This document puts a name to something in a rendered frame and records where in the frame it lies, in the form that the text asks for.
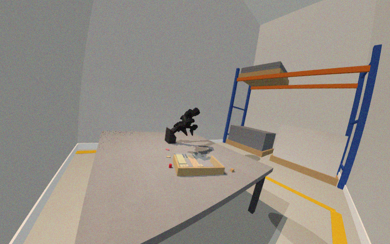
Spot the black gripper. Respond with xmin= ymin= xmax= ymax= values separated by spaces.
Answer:
xmin=176 ymin=119 xmax=198 ymax=136

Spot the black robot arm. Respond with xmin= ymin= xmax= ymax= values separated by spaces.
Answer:
xmin=171 ymin=108 xmax=200 ymax=134

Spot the shallow wooden tray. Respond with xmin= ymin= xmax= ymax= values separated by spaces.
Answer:
xmin=173 ymin=152 xmax=225 ymax=176

